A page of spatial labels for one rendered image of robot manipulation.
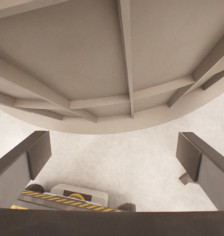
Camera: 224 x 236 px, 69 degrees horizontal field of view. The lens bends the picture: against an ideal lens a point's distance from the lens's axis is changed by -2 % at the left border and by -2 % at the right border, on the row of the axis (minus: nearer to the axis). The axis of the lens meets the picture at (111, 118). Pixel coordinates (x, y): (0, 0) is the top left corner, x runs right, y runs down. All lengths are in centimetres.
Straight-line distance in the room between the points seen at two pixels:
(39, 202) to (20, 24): 57
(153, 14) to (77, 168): 83
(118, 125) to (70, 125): 26
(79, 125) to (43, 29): 72
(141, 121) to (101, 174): 35
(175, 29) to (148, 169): 72
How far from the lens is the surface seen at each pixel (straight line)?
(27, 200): 71
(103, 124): 88
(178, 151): 17
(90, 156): 92
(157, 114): 88
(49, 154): 17
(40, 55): 28
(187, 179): 88
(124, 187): 92
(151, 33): 27
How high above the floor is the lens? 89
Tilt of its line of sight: 79 degrees down
